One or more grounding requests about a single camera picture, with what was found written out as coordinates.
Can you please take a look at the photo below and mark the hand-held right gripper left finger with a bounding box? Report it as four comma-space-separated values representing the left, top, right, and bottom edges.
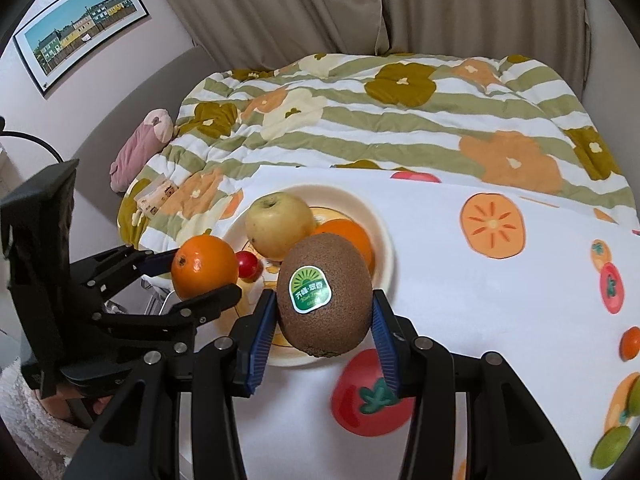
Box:
65, 287, 278, 480

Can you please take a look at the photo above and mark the yellow plate with duck print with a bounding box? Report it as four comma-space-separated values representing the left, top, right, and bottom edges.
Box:
220, 187, 396, 368

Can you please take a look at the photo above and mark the yellow-green apple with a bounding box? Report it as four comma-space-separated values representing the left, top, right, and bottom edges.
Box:
244, 191, 317, 262

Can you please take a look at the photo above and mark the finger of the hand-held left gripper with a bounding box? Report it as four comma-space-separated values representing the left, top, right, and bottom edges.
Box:
70, 244, 176, 291
100, 282, 243, 331

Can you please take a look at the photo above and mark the small snack packet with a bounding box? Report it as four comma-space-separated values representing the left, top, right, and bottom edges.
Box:
134, 180, 178, 216

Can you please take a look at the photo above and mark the white fruit-print tablecloth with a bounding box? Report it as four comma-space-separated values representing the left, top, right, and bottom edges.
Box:
175, 162, 640, 480

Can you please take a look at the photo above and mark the brown kiwi with green sticker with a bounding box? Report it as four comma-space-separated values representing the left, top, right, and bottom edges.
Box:
276, 232, 375, 358

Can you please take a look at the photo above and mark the white fluffy rug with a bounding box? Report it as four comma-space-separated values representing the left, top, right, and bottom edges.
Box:
0, 355, 91, 480

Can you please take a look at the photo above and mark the person's left hand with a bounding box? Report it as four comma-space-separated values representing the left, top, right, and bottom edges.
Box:
37, 392, 116, 428

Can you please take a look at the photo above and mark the striped floral blanket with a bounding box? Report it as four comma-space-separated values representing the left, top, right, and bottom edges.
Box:
116, 52, 636, 256

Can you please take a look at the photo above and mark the pink plush toy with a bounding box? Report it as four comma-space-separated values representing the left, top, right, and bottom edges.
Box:
109, 108, 174, 193

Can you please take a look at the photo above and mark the red cherry tomato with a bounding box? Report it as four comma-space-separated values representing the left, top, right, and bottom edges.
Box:
235, 251, 262, 281

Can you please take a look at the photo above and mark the black cable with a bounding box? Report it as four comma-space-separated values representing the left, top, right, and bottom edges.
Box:
0, 130, 66, 163

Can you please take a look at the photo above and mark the orange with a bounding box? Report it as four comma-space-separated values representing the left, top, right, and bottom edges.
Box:
171, 235, 240, 301
312, 218, 376, 276

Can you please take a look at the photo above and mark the framed townscape picture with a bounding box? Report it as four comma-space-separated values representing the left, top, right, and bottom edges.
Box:
12, 0, 150, 98

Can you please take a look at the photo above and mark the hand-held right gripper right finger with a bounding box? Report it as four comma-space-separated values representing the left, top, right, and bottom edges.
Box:
371, 287, 583, 480

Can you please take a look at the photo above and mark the beige curtain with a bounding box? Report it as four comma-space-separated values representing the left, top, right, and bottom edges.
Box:
142, 0, 586, 96

